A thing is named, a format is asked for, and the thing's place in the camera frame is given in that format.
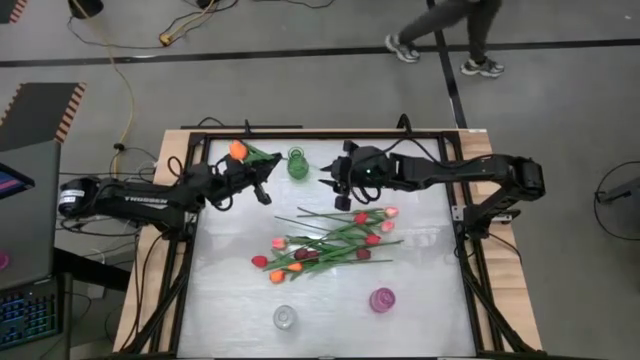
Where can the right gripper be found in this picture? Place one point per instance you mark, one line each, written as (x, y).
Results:
(362, 170)

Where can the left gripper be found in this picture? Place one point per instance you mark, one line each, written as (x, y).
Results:
(237, 177)

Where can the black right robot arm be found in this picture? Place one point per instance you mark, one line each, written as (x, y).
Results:
(475, 170)

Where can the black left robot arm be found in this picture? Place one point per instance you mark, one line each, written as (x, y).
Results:
(140, 200)

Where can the green glass vase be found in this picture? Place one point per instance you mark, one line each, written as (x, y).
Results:
(298, 167)

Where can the purple ribbed glass vase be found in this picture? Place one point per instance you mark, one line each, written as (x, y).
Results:
(382, 300)

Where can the clear embossed glass vase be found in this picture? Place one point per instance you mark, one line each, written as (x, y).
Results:
(285, 317)

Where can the person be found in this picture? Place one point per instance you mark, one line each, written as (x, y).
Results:
(480, 30)

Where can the black mat striped edge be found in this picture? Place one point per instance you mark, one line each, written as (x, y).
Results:
(7, 7)
(35, 115)

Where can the grey laptop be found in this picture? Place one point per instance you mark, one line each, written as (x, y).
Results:
(35, 235)

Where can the black round stand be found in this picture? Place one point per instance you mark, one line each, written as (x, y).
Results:
(85, 7)

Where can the monitor screen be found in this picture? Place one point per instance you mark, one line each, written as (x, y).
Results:
(12, 182)

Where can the backlit keyboard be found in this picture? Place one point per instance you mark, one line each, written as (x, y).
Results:
(30, 315)

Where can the black stand foot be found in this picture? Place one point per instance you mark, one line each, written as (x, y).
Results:
(627, 191)

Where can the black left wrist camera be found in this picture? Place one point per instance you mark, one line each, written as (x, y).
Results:
(263, 196)

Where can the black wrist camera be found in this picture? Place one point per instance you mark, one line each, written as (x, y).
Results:
(263, 196)
(343, 203)

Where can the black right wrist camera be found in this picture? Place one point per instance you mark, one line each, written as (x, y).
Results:
(343, 203)

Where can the black metal table frame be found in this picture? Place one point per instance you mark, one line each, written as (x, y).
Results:
(220, 135)

